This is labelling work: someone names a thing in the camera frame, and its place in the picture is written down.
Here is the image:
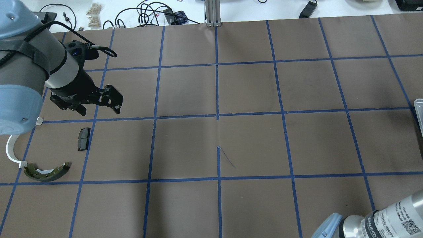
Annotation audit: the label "aluminium frame post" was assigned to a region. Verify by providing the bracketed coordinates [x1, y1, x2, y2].
[204, 0, 221, 27]

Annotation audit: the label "olive brake shoe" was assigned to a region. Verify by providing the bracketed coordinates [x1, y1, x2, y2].
[24, 162, 71, 182]

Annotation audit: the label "white curved plastic part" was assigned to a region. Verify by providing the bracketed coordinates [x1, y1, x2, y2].
[6, 135, 28, 169]

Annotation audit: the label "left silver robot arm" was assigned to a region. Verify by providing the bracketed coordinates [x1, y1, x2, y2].
[0, 0, 123, 135]

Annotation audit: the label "bag of small parts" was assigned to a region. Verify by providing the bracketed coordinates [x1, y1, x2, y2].
[86, 3, 103, 27]

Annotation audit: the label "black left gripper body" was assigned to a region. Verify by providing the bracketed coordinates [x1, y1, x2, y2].
[50, 68, 101, 110]

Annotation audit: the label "grey brake pad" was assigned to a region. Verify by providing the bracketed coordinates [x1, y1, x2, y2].
[77, 128, 91, 151]

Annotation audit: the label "tangled black cables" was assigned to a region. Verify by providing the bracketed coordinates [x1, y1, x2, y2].
[102, 0, 201, 29]

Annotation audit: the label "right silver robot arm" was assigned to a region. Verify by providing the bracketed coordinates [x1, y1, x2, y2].
[312, 191, 423, 238]

